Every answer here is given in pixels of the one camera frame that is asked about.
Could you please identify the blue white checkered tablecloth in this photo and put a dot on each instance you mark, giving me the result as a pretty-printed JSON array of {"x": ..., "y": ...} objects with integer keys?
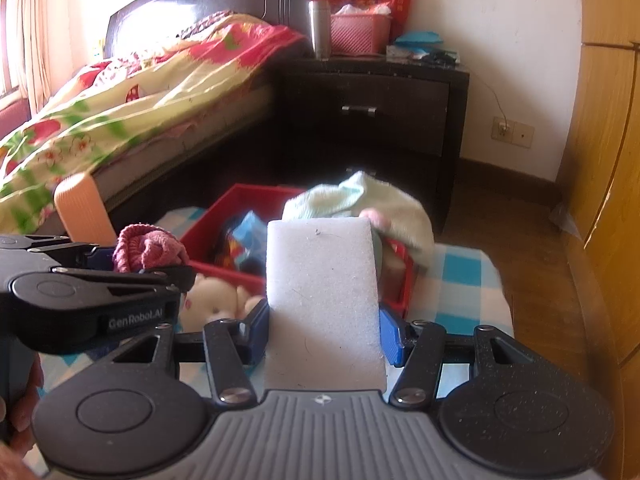
[{"x": 460, "y": 290}]

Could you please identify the peach ribbed tall bottle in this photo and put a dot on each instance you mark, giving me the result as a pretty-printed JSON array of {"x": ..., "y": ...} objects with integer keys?
[{"x": 82, "y": 212}]

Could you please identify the white towel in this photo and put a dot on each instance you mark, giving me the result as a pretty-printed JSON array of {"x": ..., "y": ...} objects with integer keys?
[{"x": 394, "y": 213}]

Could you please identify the person's left hand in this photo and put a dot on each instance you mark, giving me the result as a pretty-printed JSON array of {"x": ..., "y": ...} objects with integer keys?
[{"x": 12, "y": 455}]

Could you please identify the cream teddy bear plush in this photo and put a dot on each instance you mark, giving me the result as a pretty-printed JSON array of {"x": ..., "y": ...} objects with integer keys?
[{"x": 213, "y": 299}]

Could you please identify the dark wooden headboard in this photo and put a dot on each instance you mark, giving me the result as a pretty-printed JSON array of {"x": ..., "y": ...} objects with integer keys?
[{"x": 144, "y": 24}]

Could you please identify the beige window curtain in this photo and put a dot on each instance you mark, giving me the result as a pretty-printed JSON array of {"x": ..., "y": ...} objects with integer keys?
[{"x": 24, "y": 51}]

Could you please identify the dark wooden nightstand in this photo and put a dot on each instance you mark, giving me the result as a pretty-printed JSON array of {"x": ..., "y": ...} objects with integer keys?
[{"x": 400, "y": 122}]

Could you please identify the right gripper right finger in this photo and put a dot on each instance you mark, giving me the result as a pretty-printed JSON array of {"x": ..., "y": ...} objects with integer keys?
[{"x": 418, "y": 349}]

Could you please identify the floral bed blanket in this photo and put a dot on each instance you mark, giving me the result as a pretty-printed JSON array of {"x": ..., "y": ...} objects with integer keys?
[{"x": 119, "y": 103}]

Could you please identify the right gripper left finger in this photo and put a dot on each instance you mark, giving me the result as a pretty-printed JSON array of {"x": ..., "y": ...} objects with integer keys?
[{"x": 230, "y": 347}]

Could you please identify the wall power socket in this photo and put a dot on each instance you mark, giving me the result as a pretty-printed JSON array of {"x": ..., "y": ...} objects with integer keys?
[{"x": 510, "y": 132}]

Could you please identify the wooden wardrobe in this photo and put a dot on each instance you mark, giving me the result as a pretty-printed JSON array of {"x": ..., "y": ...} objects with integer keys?
[{"x": 599, "y": 180}]

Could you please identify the blue face mask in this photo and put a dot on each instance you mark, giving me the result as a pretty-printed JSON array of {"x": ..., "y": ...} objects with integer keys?
[{"x": 251, "y": 236}]

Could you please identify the steel thermos flask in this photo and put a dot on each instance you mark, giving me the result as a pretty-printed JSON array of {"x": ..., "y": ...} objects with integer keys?
[{"x": 320, "y": 28}]

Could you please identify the pink plastic basket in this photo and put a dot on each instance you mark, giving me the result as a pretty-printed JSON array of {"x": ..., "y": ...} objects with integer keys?
[{"x": 359, "y": 34}]

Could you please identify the blue paper on nightstand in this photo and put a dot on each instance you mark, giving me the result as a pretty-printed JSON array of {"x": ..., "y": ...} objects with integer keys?
[{"x": 424, "y": 47}]

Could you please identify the pink pig plush toy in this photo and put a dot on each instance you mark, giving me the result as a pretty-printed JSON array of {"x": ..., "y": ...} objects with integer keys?
[{"x": 390, "y": 267}]

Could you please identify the white sponge block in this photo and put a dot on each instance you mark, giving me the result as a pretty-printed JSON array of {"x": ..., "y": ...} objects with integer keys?
[{"x": 321, "y": 346}]

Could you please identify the red cardboard box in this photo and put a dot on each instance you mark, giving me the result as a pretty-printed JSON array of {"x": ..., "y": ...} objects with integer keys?
[{"x": 305, "y": 258}]

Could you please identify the pink knitted yarn knot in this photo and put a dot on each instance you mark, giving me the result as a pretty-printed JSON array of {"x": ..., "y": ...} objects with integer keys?
[{"x": 142, "y": 247}]

